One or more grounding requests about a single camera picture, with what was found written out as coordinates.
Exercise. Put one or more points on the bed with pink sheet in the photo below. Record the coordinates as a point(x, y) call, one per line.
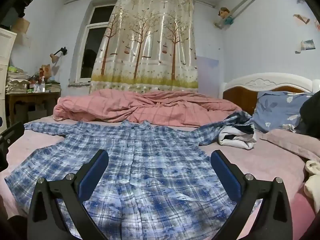
point(275, 170)

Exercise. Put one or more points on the cardboard box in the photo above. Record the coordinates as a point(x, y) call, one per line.
point(21, 25)

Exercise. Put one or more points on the blue floral pillow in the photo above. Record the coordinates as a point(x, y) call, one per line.
point(277, 110)

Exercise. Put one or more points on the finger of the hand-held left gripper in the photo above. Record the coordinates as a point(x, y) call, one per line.
point(13, 132)

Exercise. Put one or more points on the white and dark garment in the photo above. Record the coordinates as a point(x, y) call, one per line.
point(237, 140)

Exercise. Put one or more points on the white and wood headboard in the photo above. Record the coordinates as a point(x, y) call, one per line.
point(250, 87)

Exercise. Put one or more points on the dark wooden desk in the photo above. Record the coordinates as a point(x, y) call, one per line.
point(32, 97)

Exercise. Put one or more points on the blue plaid shirt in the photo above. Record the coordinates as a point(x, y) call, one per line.
point(150, 155)

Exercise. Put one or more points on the stack of papers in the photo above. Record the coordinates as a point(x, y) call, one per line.
point(16, 82)

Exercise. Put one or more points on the pink pillow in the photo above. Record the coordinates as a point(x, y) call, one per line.
point(290, 142)

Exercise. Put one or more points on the clear spray bottle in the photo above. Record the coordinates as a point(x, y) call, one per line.
point(42, 86)

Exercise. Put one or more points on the small doll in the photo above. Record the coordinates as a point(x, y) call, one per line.
point(225, 13)

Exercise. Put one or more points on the curtain rod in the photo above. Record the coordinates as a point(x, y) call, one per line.
point(80, 0)

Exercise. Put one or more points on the cream cloth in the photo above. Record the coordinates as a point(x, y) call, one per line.
point(313, 187)

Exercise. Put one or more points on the tree print curtain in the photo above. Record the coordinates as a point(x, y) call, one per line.
point(145, 42)

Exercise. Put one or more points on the black cloth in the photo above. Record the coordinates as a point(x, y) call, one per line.
point(311, 120)

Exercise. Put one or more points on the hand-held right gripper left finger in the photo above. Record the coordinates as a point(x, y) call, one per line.
point(93, 173)

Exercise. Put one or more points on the wall lamp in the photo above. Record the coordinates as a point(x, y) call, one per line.
point(55, 56)

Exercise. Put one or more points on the white framed window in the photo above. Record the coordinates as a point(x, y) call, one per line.
point(90, 42)

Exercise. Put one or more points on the pink checked duvet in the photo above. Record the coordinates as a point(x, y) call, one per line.
point(150, 107)

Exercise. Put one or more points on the stack of books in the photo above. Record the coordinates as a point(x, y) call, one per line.
point(53, 87)

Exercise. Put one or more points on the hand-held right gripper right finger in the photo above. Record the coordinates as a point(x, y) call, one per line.
point(225, 175)

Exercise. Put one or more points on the white cabinet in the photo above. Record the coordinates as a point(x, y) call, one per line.
point(5, 55)

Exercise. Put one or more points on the white wall pipes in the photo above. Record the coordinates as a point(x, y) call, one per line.
point(243, 1)

